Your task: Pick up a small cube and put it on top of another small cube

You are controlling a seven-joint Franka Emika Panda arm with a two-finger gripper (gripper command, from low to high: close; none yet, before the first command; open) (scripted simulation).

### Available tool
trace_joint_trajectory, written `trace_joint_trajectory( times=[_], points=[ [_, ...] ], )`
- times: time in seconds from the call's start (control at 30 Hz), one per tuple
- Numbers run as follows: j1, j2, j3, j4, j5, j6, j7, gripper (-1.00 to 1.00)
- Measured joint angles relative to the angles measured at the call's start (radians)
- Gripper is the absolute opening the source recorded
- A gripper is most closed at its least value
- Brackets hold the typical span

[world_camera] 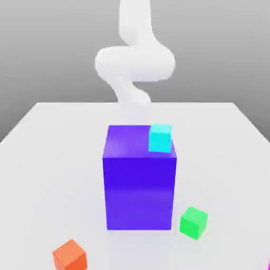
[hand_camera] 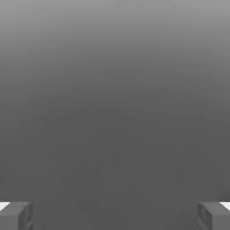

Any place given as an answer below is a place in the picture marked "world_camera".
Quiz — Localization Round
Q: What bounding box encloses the small orange cube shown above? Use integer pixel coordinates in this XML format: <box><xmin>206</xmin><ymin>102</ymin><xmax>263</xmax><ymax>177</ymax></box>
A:
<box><xmin>52</xmin><ymin>238</ymin><xmax>88</xmax><ymax>270</ymax></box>

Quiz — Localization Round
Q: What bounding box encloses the small green cube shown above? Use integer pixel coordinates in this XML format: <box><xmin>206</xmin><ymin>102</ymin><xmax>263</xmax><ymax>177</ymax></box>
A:
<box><xmin>179</xmin><ymin>206</ymin><xmax>209</xmax><ymax>241</ymax></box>

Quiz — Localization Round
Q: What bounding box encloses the small cyan cube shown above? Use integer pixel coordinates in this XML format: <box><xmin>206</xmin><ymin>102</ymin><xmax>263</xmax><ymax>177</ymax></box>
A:
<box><xmin>148</xmin><ymin>123</ymin><xmax>173</xmax><ymax>153</ymax></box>

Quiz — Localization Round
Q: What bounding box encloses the large purple box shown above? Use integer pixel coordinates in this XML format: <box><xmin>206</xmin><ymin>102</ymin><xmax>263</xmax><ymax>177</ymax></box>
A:
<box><xmin>102</xmin><ymin>124</ymin><xmax>177</xmax><ymax>231</ymax></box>

